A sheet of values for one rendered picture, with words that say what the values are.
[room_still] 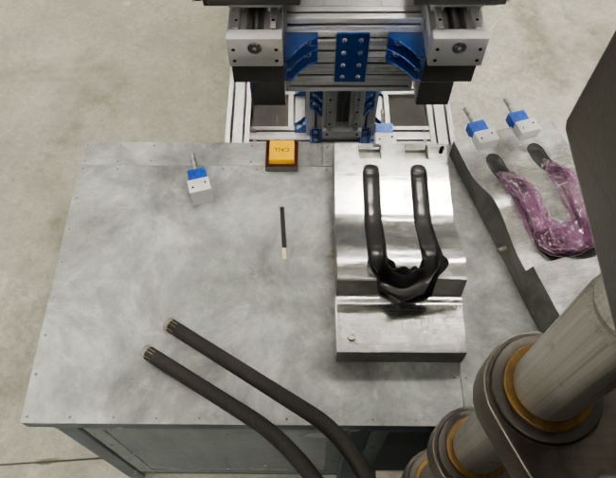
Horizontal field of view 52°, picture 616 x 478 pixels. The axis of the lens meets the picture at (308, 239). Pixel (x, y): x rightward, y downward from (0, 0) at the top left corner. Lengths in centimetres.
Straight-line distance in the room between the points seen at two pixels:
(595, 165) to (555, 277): 107
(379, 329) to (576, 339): 88
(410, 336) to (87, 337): 68
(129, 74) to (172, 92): 23
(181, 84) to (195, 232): 148
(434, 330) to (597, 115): 103
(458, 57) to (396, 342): 74
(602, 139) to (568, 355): 19
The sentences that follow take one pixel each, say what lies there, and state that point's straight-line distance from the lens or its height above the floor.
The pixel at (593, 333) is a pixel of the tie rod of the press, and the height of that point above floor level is 170.
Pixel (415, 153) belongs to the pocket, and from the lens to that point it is 153.
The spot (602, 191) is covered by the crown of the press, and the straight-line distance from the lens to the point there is 31.
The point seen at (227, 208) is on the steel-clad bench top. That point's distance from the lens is 150.
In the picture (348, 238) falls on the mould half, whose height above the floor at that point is 91.
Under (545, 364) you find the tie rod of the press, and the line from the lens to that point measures 49.
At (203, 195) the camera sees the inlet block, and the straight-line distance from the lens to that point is 149.
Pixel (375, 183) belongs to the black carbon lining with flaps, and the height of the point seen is 88.
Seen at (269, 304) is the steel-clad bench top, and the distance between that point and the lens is 138.
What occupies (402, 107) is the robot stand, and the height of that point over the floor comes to 21.
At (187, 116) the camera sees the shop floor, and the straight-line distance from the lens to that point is 276.
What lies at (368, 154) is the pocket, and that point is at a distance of 151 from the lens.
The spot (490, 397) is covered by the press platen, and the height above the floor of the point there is 154.
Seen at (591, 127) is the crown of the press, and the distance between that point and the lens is 32.
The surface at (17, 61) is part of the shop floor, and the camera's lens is 321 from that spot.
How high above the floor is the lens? 206
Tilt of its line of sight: 60 degrees down
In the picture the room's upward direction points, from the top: straight up
